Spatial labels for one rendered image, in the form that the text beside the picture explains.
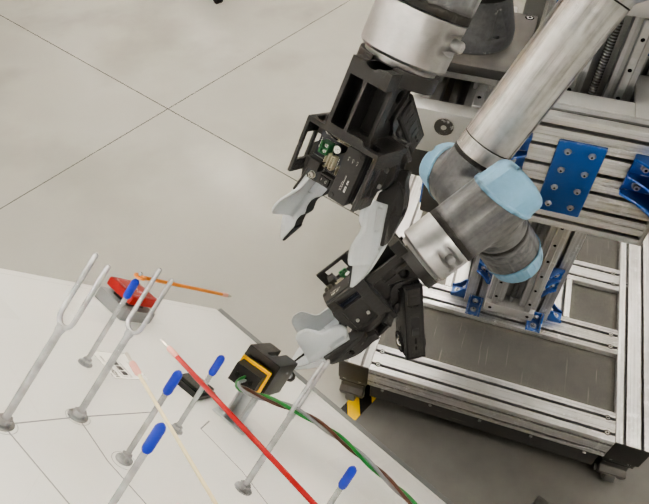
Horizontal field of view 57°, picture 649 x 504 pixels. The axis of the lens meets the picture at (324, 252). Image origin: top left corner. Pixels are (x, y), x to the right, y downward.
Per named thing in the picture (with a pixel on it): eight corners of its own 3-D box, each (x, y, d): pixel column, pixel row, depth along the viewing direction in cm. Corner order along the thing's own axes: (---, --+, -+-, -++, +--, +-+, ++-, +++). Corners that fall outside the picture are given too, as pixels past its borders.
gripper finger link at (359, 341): (317, 340, 76) (372, 300, 74) (326, 348, 77) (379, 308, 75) (324, 364, 72) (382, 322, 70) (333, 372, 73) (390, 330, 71)
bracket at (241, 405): (251, 432, 67) (275, 395, 67) (242, 436, 65) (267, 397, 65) (221, 406, 69) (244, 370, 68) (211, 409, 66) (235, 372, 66)
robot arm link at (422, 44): (402, -7, 51) (485, 34, 49) (380, 45, 53) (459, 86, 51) (363, -17, 45) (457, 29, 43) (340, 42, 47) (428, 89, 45)
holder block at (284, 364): (279, 392, 68) (298, 363, 68) (260, 398, 63) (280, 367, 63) (251, 370, 70) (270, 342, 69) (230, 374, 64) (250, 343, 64)
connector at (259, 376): (266, 384, 65) (275, 369, 65) (250, 395, 60) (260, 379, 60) (244, 368, 65) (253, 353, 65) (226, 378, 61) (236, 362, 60)
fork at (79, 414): (62, 409, 49) (151, 265, 48) (79, 408, 51) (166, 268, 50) (75, 424, 49) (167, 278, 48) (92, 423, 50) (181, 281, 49)
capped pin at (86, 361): (94, 365, 60) (150, 274, 59) (88, 370, 58) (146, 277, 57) (80, 357, 60) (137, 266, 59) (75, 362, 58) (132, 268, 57)
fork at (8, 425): (-16, 415, 43) (85, 249, 42) (6, 414, 45) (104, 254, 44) (-3, 433, 42) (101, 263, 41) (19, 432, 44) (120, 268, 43)
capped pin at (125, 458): (113, 452, 48) (169, 363, 48) (129, 455, 49) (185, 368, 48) (117, 464, 47) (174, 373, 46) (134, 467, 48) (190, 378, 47)
